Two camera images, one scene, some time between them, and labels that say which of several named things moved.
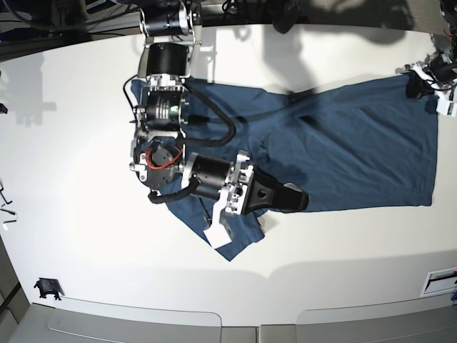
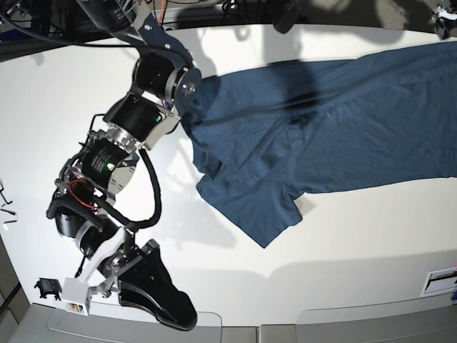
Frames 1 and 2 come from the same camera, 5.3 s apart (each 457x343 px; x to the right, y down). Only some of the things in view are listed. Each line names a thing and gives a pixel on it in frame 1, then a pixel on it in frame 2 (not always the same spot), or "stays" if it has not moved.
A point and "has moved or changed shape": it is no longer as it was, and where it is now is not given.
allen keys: (6, 211) stays
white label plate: (440, 281) stays
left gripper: (212, 176) to (148, 284)
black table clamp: (49, 286) stays
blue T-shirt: (366, 144) has moved or changed shape
